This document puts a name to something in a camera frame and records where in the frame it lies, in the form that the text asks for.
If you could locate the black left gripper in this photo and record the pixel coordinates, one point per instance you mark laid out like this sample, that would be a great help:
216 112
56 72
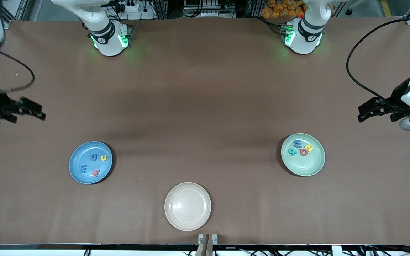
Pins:
396 100

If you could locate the yellow foam letter H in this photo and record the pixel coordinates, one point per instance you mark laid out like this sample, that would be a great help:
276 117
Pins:
309 147

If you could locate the blue foam letter E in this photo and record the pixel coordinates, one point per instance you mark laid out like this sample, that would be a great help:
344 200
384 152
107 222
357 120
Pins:
83 168

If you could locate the blue foam letter g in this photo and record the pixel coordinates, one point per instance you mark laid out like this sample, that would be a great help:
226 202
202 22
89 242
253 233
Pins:
93 156

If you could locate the red foam letter Q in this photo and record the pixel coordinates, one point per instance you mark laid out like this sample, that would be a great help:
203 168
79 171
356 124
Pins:
303 152

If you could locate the blue foam letter M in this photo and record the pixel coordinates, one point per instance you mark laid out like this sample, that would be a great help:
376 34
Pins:
297 143

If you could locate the red foam letter w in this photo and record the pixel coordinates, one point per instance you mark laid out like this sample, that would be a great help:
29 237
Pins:
95 173

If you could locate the teal foam letter R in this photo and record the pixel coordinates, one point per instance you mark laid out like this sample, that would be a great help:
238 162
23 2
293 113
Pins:
292 152

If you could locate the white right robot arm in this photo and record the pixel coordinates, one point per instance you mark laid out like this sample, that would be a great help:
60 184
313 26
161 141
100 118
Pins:
101 21

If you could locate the blue plate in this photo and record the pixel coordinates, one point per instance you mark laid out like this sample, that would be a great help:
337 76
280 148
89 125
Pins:
90 177

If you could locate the green plate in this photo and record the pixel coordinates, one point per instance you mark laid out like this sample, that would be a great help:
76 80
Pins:
303 165

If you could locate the brown paper table cover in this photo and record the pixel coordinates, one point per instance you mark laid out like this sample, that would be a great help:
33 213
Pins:
48 213

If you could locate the orange packet pile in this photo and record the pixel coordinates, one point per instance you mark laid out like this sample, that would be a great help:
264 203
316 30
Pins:
279 9

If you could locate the white power strip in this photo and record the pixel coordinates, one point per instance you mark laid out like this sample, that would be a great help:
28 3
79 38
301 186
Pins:
130 6

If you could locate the cream plate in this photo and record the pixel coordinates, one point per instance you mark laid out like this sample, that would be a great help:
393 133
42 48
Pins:
187 206

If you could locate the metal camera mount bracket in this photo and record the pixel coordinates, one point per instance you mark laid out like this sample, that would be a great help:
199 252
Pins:
208 245

